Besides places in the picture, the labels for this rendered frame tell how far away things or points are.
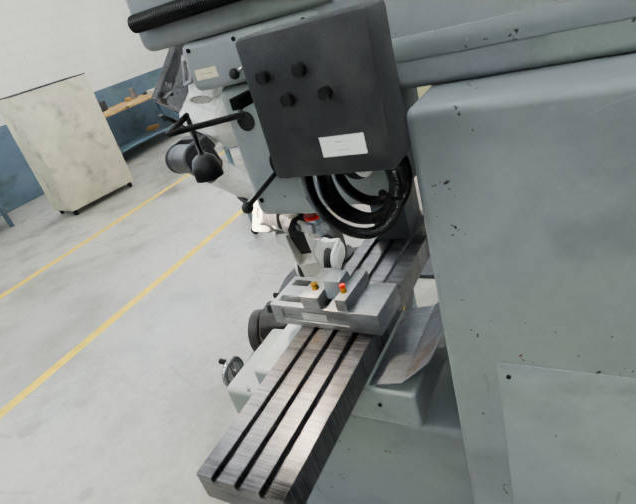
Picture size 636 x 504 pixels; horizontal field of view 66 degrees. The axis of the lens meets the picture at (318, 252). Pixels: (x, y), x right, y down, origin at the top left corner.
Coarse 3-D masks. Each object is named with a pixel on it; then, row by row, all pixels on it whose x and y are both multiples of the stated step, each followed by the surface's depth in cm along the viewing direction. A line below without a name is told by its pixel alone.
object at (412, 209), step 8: (416, 192) 186; (408, 200) 173; (416, 200) 185; (376, 208) 170; (408, 208) 172; (416, 208) 184; (400, 216) 169; (408, 216) 172; (416, 216) 183; (376, 224) 174; (400, 224) 171; (408, 224) 171; (392, 232) 173; (400, 232) 172; (408, 232) 171
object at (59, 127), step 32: (32, 96) 597; (64, 96) 625; (32, 128) 600; (64, 128) 629; (96, 128) 661; (32, 160) 636; (64, 160) 633; (96, 160) 666; (64, 192) 637; (96, 192) 670
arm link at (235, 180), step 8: (224, 160) 159; (224, 168) 156; (232, 168) 159; (240, 168) 164; (224, 176) 157; (232, 176) 158; (240, 176) 160; (248, 176) 163; (216, 184) 158; (224, 184) 158; (232, 184) 160; (240, 184) 161; (248, 184) 162; (232, 192) 163; (240, 192) 163; (248, 192) 164; (240, 200) 166
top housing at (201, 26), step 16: (128, 0) 100; (144, 0) 99; (160, 0) 97; (256, 0) 88; (272, 0) 87; (288, 0) 86; (304, 0) 85; (320, 0) 84; (192, 16) 96; (208, 16) 94; (224, 16) 93; (240, 16) 91; (256, 16) 90; (272, 16) 90; (144, 32) 103; (160, 32) 101; (176, 32) 99; (192, 32) 98; (208, 32) 97; (160, 48) 104
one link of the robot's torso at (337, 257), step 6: (324, 240) 231; (330, 240) 230; (336, 240) 229; (330, 246) 231; (336, 246) 224; (342, 246) 230; (336, 252) 222; (342, 252) 229; (330, 258) 218; (336, 258) 219; (342, 258) 228; (336, 264) 218
